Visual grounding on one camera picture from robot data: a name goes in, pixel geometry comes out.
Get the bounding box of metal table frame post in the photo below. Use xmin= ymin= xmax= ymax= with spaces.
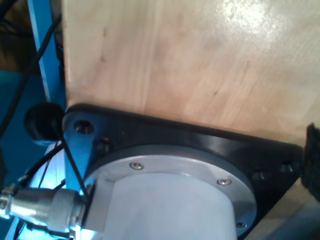
xmin=26 ymin=0 xmax=69 ymax=103

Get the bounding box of black round knob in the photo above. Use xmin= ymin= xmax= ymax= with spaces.
xmin=24 ymin=102 xmax=65 ymax=146

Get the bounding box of silver round cable connector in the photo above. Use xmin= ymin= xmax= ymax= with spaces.
xmin=0 ymin=183 xmax=88 ymax=232

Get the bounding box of thin black cable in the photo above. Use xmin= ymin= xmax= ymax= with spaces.
xmin=51 ymin=119 xmax=90 ymax=201

